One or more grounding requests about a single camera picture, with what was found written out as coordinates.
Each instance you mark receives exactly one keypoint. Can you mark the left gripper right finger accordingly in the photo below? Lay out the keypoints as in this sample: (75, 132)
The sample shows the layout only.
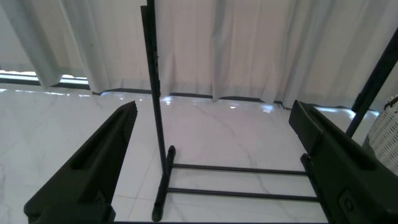
(348, 174)

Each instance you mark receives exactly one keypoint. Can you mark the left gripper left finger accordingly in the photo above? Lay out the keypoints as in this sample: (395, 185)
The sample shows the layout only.
(90, 174)

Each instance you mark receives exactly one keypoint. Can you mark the white laundry basket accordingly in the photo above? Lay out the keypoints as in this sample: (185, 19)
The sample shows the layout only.
(387, 140)

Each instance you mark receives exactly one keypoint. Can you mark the black clothes rack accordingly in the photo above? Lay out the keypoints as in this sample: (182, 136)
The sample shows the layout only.
(154, 93)

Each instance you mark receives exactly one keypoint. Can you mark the white curtain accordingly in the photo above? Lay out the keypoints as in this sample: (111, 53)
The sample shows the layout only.
(217, 46)

